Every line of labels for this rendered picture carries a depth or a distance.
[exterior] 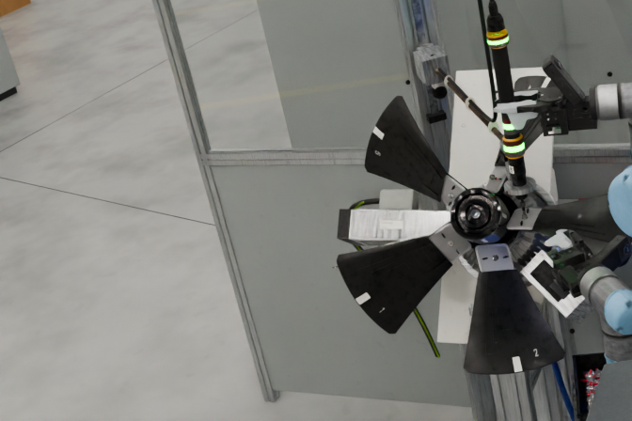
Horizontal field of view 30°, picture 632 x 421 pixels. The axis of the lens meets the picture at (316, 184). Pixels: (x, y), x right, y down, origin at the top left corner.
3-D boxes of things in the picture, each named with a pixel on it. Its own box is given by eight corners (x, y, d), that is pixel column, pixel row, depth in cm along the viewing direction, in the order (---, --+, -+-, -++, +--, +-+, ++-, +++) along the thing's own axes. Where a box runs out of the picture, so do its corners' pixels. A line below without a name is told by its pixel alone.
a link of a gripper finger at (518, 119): (497, 135, 250) (540, 129, 248) (493, 110, 247) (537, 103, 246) (496, 130, 252) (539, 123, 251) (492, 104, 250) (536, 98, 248)
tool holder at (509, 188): (497, 182, 264) (490, 143, 260) (526, 174, 265) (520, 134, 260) (511, 198, 256) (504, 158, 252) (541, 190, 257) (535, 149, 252)
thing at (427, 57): (416, 77, 318) (410, 47, 314) (440, 70, 319) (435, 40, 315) (427, 88, 309) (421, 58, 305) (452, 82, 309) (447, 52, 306)
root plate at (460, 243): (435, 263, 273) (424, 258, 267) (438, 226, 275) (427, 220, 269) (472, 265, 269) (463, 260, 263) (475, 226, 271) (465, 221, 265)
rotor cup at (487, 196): (459, 253, 274) (440, 244, 262) (463, 192, 276) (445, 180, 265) (520, 255, 267) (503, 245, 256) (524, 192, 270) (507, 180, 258)
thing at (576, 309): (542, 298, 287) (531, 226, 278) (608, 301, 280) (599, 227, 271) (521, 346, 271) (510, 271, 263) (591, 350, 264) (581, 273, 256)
